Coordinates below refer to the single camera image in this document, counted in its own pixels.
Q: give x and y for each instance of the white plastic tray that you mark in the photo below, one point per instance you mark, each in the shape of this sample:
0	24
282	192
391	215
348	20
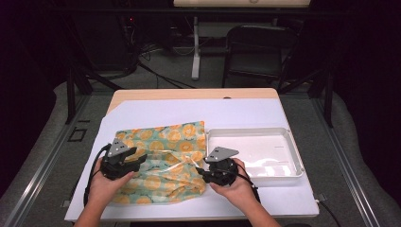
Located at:
268	151

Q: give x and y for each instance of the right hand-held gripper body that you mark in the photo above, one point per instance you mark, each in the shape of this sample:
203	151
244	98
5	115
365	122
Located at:
220	171

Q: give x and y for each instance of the person's left hand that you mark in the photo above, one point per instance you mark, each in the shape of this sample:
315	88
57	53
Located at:
105	186

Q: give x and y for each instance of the orange print cloth bag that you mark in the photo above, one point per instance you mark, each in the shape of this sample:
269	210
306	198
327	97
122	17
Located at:
170	142

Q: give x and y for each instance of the white desk leg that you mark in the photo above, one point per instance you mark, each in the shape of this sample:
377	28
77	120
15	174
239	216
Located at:
196	56

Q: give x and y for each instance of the black folding chair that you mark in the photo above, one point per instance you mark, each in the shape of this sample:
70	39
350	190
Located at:
261	63

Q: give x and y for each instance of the aluminium floor rail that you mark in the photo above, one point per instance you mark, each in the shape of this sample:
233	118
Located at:
44	167
346	170

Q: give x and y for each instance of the black metal stand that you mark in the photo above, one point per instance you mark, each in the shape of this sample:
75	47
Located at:
328	101
71	94

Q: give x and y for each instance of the wooden table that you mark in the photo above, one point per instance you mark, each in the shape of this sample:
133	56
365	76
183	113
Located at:
189	93

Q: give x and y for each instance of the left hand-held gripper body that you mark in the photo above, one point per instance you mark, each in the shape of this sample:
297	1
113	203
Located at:
117	164

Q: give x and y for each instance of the person's right hand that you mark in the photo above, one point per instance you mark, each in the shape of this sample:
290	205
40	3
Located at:
238	189

